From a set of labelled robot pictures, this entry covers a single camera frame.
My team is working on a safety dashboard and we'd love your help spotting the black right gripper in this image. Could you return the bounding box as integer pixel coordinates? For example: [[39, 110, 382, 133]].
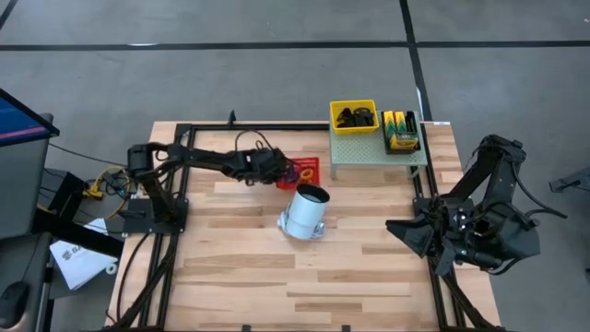
[[384, 197, 485, 277]]

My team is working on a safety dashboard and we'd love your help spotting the yellow crayon box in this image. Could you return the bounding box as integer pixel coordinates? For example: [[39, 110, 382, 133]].
[[390, 132, 419, 151]]

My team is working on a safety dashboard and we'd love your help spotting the white printed paper sheet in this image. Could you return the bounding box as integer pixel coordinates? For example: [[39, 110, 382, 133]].
[[49, 238, 119, 291]]

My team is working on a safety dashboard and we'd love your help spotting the yellow cable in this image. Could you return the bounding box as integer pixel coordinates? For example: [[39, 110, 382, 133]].
[[82, 165, 133, 220]]

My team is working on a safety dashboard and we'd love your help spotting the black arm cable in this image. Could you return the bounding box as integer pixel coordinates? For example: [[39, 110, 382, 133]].
[[506, 159, 569, 220], [233, 129, 277, 156]]

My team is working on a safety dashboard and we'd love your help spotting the white cylindrical cup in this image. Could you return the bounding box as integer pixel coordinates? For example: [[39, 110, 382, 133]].
[[276, 184, 331, 241]]

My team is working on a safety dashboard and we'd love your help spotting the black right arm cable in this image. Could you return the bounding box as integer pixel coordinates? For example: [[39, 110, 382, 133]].
[[506, 159, 569, 220]]

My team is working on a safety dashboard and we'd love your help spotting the black desk beam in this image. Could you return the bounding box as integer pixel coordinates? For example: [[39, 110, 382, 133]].
[[31, 172, 125, 259]]

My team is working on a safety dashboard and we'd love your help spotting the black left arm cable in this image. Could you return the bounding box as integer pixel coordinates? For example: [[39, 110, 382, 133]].
[[233, 129, 277, 156]]

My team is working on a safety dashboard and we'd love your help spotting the black mesh basket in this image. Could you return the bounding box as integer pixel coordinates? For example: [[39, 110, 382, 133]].
[[381, 109, 422, 155]]

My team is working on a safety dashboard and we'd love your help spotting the black aluminium table frame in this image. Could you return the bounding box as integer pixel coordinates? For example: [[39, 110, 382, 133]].
[[110, 120, 503, 332]]

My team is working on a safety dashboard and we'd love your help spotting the computer monitor blue screen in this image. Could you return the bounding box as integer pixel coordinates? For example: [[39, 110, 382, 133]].
[[0, 87, 61, 148]]

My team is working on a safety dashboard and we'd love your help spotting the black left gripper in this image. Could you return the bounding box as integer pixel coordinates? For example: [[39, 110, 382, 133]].
[[225, 147, 301, 185]]

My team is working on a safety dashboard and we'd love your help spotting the red mesh basket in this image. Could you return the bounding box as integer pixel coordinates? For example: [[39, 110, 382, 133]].
[[275, 157, 321, 192]]

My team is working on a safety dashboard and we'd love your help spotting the pale green perforated metal shelf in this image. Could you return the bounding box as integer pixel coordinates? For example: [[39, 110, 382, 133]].
[[328, 109, 429, 180]]

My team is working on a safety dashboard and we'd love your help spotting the yellow plastic bin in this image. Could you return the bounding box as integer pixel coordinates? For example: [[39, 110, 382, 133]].
[[329, 99, 381, 136]]

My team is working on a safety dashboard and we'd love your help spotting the black computer mouse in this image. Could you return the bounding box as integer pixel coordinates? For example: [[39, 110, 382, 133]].
[[0, 279, 31, 329]]

